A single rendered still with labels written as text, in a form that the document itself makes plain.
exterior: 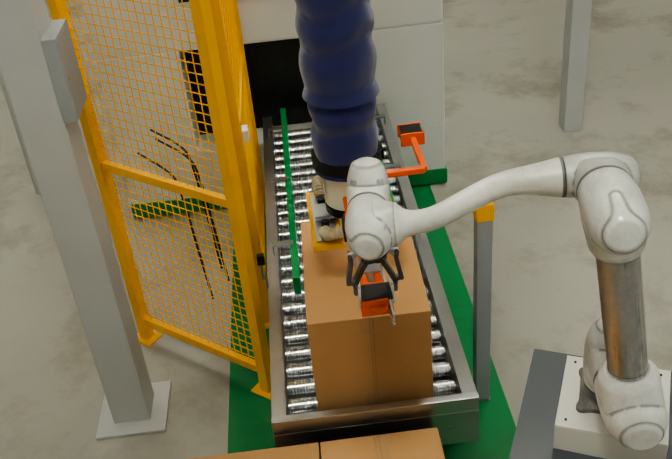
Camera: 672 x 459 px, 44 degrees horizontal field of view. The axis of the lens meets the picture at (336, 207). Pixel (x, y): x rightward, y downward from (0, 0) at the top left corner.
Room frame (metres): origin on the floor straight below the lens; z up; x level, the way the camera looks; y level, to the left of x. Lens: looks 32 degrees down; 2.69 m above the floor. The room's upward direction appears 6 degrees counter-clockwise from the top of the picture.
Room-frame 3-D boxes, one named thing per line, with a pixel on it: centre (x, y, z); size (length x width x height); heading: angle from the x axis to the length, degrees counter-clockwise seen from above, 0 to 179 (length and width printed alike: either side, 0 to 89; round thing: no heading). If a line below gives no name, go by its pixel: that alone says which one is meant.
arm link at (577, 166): (1.71, -0.65, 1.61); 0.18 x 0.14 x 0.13; 84
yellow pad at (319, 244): (2.36, 0.04, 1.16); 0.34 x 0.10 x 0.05; 3
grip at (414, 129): (2.68, -0.30, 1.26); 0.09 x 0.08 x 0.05; 93
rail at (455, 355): (3.18, -0.35, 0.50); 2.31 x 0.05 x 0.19; 2
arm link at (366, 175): (1.76, -0.08, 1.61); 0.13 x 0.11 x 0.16; 174
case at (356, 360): (2.36, -0.06, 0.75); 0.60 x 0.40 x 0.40; 1
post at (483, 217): (2.59, -0.54, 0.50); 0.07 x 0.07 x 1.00; 2
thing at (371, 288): (1.77, -0.07, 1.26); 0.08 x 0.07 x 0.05; 3
